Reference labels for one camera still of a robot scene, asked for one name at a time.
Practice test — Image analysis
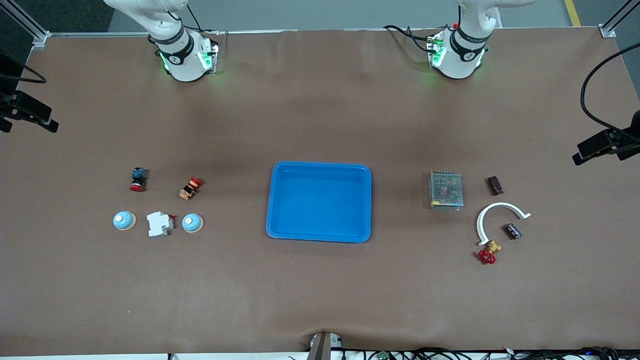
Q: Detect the light blue call bell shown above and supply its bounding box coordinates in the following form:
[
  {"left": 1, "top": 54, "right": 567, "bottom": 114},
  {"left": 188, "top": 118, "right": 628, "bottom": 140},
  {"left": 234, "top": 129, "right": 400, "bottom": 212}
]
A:
[
  {"left": 181, "top": 213, "right": 204, "bottom": 234},
  {"left": 112, "top": 210, "right": 137, "bottom": 232}
]

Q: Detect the yellow floor tape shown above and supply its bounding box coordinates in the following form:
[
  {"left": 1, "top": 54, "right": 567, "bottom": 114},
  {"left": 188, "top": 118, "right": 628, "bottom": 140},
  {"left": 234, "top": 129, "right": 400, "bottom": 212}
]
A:
[{"left": 564, "top": 0, "right": 583, "bottom": 28}]

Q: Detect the red mushroom push button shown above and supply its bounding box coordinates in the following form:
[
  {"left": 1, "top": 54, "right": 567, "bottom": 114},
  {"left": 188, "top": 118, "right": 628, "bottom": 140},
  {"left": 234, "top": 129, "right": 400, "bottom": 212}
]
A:
[{"left": 129, "top": 167, "right": 149, "bottom": 193}]

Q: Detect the white half-round pipe clamp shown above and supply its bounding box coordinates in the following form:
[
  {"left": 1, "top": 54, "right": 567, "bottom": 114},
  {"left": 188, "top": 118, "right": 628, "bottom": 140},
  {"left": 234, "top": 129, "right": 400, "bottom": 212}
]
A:
[{"left": 476, "top": 202, "right": 532, "bottom": 247}]

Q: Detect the perforated metal power supply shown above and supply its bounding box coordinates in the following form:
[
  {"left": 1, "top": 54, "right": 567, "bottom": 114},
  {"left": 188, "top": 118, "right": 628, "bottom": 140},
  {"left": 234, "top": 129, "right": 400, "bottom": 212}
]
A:
[{"left": 428, "top": 170, "right": 465, "bottom": 211}]

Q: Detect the white circuit breaker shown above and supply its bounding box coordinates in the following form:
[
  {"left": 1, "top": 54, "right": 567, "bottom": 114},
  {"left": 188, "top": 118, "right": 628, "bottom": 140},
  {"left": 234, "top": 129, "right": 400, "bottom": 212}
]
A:
[{"left": 146, "top": 211, "right": 175, "bottom": 238}]

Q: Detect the blue plastic tray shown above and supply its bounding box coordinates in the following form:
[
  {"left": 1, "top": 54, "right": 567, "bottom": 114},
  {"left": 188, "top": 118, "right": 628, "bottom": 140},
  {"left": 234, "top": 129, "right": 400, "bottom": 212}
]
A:
[{"left": 265, "top": 161, "right": 373, "bottom": 244}]

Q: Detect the brown table mat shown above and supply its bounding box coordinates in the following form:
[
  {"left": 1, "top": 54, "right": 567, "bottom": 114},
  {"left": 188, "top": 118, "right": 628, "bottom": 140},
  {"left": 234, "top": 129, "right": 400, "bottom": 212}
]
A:
[{"left": 0, "top": 27, "right": 640, "bottom": 357}]

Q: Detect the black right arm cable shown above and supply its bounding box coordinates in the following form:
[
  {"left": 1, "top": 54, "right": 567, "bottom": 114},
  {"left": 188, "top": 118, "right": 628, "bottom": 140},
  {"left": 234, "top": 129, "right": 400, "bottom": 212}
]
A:
[{"left": 0, "top": 71, "right": 48, "bottom": 85}]

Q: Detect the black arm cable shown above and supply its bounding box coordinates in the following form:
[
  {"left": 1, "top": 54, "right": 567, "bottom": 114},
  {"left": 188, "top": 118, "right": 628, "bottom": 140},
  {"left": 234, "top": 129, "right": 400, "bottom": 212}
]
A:
[
  {"left": 0, "top": 71, "right": 48, "bottom": 85},
  {"left": 580, "top": 42, "right": 640, "bottom": 137}
]

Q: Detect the aluminium frame post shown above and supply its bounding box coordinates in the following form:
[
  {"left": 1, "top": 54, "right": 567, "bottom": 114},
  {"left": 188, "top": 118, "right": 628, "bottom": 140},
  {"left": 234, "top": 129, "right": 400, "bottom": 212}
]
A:
[
  {"left": 0, "top": 0, "right": 51, "bottom": 51},
  {"left": 599, "top": 0, "right": 640, "bottom": 39}
]

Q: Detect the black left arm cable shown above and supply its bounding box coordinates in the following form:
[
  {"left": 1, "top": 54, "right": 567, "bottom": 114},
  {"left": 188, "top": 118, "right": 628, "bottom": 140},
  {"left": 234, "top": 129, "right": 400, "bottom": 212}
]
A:
[{"left": 580, "top": 42, "right": 640, "bottom": 137}]

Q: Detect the brass valve red handle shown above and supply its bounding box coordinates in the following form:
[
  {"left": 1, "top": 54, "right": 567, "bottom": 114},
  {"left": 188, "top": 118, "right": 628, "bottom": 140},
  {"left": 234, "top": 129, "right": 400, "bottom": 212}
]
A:
[{"left": 477, "top": 240, "right": 503, "bottom": 265}]

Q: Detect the orange red button switch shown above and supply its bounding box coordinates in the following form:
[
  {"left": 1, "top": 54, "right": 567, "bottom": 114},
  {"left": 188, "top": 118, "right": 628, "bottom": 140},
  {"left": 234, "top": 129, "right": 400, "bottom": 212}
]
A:
[{"left": 179, "top": 176, "right": 204, "bottom": 201}]

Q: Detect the black base cable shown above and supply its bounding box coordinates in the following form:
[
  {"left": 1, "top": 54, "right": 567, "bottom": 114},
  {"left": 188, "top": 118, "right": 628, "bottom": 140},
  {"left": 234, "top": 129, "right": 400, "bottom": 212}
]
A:
[{"left": 383, "top": 24, "right": 435, "bottom": 53}]

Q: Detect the brown table edge bracket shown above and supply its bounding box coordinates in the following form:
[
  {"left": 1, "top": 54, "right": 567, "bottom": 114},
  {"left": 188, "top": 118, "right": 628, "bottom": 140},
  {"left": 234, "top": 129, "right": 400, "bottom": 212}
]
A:
[{"left": 306, "top": 331, "right": 345, "bottom": 360}]

